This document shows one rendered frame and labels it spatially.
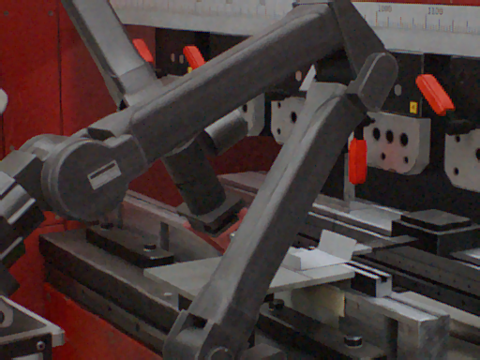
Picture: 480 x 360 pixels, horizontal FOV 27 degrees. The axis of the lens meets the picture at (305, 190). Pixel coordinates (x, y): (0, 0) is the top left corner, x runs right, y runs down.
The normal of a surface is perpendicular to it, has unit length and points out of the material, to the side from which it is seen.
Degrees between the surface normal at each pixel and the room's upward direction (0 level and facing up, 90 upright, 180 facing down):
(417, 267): 90
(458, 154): 90
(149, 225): 90
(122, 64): 57
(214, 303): 53
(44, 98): 90
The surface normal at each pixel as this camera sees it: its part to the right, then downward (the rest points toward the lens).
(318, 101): -0.64, -0.50
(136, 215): -0.81, 0.11
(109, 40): 0.29, -0.21
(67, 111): 0.58, 0.18
